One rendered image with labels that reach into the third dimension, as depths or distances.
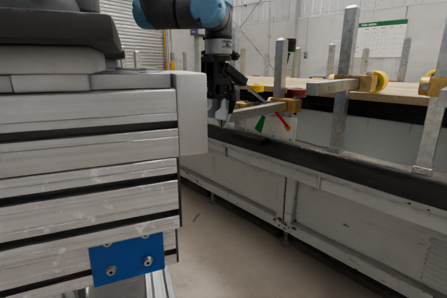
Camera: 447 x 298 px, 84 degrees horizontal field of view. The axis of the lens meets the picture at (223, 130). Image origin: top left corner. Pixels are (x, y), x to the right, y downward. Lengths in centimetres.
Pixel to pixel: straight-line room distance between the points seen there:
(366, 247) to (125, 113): 125
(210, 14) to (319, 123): 78
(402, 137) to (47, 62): 107
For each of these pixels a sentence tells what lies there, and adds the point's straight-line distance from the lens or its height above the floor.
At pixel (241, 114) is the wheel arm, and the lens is 80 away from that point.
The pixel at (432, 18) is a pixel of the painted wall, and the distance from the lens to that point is 814.
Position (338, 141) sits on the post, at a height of 75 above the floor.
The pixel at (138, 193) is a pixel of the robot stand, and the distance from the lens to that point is 29.
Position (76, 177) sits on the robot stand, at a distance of 28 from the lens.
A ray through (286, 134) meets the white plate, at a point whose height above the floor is 73.
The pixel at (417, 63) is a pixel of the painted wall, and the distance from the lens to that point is 808.
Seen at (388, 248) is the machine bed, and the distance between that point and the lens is 135.
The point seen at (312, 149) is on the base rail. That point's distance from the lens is 98.
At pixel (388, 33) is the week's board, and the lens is 816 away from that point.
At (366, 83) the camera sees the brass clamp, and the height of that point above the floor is 95.
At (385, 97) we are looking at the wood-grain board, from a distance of 106.
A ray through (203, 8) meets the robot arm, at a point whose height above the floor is 112.
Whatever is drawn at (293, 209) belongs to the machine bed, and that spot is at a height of 25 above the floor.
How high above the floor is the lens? 100
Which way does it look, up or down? 15 degrees down
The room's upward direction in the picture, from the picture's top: straight up
